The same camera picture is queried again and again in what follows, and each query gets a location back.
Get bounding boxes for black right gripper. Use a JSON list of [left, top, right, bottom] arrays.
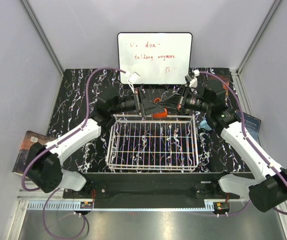
[[158, 85, 212, 116]]

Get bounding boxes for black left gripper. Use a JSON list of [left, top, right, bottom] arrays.
[[110, 88, 165, 117]]

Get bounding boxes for red orange mug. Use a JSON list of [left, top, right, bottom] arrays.
[[152, 98, 168, 119]]

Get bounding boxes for light blue mug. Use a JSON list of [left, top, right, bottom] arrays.
[[199, 119, 212, 131]]

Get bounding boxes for white wire dish rack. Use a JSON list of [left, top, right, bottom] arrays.
[[106, 114, 199, 173]]

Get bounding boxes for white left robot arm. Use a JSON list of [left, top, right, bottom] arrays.
[[21, 87, 166, 198]]

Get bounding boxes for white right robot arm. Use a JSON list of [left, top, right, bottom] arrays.
[[158, 79, 287, 215]]

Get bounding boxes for white whiteboard with red writing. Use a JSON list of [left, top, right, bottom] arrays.
[[117, 32, 193, 85]]

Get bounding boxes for dark orange window book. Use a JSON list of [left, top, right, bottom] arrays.
[[208, 74, 230, 86]]

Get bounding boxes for blue paperback book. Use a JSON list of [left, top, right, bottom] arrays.
[[243, 112, 262, 143]]

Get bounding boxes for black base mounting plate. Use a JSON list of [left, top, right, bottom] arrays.
[[63, 172, 239, 211]]

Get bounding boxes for dark sunset paperback book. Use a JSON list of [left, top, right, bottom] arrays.
[[12, 130, 55, 176]]

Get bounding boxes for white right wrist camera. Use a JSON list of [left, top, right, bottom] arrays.
[[185, 69, 200, 88]]

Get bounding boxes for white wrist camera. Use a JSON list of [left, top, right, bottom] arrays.
[[185, 69, 200, 88], [125, 71, 140, 94]]

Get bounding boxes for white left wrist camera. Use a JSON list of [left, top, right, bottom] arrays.
[[125, 71, 140, 94]]

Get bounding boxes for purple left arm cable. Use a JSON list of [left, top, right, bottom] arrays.
[[20, 66, 128, 193]]

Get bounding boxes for white slotted cable duct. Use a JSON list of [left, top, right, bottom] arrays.
[[27, 200, 94, 211]]

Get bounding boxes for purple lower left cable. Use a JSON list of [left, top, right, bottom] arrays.
[[42, 188, 90, 240]]

